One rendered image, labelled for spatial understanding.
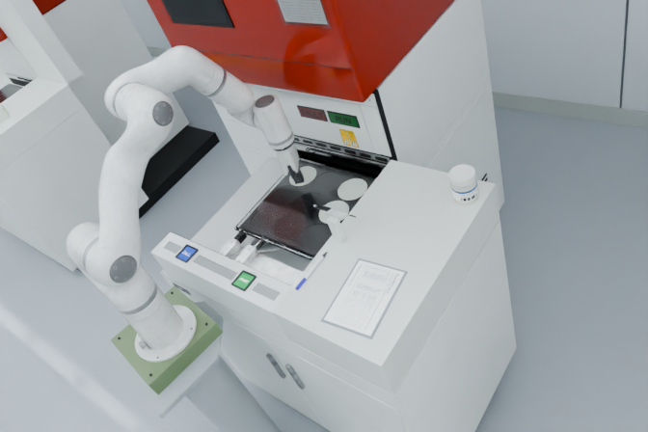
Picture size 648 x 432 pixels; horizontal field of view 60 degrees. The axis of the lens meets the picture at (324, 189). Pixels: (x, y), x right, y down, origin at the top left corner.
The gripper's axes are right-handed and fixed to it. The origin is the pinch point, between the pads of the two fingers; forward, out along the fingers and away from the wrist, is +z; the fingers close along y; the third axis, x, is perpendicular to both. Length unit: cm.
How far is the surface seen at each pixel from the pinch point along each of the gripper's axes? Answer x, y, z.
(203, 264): -29.8, 30.3, -0.3
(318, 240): 5.1, 25.6, 5.3
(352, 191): 17.0, 7.3, 5.2
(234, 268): -19.0, 35.0, -0.7
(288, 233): -4.7, 19.8, 5.3
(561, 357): 75, 28, 95
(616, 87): 143, -97, 72
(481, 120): 68, -42, 28
